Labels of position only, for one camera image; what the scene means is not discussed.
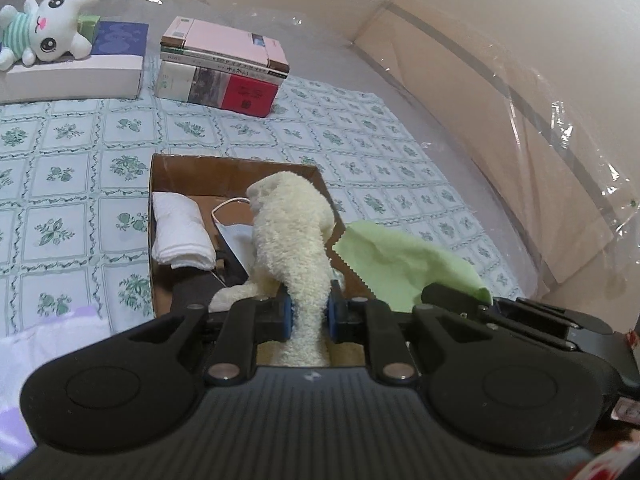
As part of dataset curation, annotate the white box blue top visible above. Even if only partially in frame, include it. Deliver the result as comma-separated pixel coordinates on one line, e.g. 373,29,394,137
0,21,150,104

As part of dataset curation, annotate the red white printed cloth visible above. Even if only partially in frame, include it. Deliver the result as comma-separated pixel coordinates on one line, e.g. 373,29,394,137
570,440,640,480

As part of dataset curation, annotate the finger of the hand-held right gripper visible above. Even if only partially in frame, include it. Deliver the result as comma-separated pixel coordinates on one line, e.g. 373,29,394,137
494,297,614,336
421,283,577,354

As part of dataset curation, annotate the pink book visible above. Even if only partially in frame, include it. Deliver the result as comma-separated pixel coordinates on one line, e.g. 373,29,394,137
161,16,291,74

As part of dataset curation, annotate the plastic wrapped beige board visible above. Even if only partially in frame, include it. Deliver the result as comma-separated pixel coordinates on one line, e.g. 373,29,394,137
345,0,640,332

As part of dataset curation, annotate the light green cloth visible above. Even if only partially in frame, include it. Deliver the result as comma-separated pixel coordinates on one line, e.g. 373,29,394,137
330,220,494,312

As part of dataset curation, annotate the purple tissue pack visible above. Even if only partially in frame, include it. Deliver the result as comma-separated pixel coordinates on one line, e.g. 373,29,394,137
0,305,114,467

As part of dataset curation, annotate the light blue face mask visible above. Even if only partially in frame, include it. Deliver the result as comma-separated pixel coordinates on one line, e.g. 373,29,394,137
210,197,259,282

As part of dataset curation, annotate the floral green white tablecloth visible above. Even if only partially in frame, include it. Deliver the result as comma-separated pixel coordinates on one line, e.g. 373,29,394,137
0,77,527,342

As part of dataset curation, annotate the thin black-spined book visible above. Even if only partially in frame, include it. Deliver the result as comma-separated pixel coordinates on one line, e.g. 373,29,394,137
165,55,290,82

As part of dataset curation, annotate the thin green-edged book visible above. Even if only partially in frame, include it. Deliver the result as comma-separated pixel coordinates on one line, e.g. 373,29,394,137
160,46,272,69

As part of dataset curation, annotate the pale yellow towel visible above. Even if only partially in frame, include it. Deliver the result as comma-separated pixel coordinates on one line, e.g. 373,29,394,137
210,171,337,367

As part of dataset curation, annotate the cardboard box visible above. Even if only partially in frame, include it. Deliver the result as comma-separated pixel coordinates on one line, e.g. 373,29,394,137
148,154,374,367

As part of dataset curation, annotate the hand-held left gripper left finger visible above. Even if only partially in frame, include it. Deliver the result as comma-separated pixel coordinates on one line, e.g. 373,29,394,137
125,293,294,387

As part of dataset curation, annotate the small green box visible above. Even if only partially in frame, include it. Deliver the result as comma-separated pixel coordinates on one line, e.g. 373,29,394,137
77,12,101,44

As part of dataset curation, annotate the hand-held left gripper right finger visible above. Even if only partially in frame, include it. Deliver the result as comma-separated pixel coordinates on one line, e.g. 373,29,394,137
327,294,502,387

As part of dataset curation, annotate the white plush toy striped shirt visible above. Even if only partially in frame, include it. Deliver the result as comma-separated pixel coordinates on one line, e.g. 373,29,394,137
0,0,101,71

